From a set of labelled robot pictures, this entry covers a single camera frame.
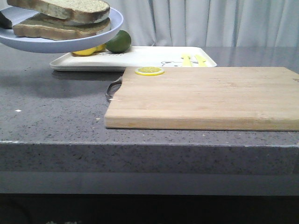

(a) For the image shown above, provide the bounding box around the bread slice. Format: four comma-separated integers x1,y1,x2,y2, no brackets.
7,0,110,24
12,14,111,41

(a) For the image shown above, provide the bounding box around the light blue plate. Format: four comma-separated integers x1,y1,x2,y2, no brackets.
0,8,124,53

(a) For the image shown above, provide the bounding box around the fried egg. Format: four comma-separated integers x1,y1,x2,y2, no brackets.
37,13,110,26

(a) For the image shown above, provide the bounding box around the white bear tray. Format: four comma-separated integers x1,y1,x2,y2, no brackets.
50,46,217,71

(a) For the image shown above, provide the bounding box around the yellow lemon slice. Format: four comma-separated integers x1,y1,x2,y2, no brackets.
135,66,164,76

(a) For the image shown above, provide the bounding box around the yellow plastic fork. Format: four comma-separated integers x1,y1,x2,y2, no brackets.
181,53,192,67

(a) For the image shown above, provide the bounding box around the green lime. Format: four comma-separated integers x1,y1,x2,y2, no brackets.
105,30,132,53

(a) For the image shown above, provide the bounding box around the rear yellow lemon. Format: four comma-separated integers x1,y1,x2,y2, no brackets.
95,44,106,53

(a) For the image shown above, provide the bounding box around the front yellow lemon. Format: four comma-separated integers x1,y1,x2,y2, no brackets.
72,47,97,56

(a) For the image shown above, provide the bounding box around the wooden cutting board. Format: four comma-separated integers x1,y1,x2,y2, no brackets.
104,67,299,131

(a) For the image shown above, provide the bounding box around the white curtain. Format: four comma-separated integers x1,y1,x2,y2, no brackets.
109,0,299,47

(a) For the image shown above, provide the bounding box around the metal cutting board handle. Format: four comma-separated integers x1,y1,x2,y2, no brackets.
105,77,122,102

